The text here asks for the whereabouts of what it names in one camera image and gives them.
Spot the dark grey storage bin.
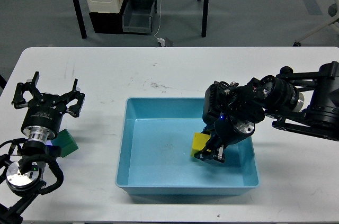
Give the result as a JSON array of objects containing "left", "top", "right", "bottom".
[{"left": 122, "top": 0, "right": 157, "bottom": 35}]

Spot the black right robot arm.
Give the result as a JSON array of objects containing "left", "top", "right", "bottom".
[{"left": 191, "top": 61, "right": 338, "bottom": 163}]

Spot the white hanging cable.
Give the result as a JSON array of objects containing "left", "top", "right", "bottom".
[{"left": 154, "top": 0, "right": 164, "bottom": 40}]

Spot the black table leg left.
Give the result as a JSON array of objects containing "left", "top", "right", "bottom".
[{"left": 72, "top": 0, "right": 87, "bottom": 39}]

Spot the white chair base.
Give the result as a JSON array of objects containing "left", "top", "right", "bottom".
[{"left": 293, "top": 0, "right": 338, "bottom": 47}]

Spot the blue plastic tray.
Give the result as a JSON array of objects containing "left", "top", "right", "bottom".
[{"left": 115, "top": 97, "right": 259, "bottom": 195}]

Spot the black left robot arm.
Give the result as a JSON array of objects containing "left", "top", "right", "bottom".
[{"left": 1, "top": 72, "right": 85, "bottom": 223}]

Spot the white power adapter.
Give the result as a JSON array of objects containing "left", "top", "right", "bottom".
[{"left": 157, "top": 38, "right": 174, "bottom": 47}]

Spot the green block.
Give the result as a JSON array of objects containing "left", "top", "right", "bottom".
[{"left": 51, "top": 129, "right": 78, "bottom": 158}]

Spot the yellow block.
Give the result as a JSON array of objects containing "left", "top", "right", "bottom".
[{"left": 190, "top": 132, "right": 210, "bottom": 157}]

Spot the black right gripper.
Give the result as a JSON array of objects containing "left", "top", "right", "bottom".
[{"left": 193, "top": 115, "right": 256, "bottom": 163}]

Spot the black box under container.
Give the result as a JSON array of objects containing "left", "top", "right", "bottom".
[{"left": 89, "top": 0, "right": 128, "bottom": 34}]

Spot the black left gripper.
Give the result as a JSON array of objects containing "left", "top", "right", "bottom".
[{"left": 11, "top": 71, "right": 86, "bottom": 140}]

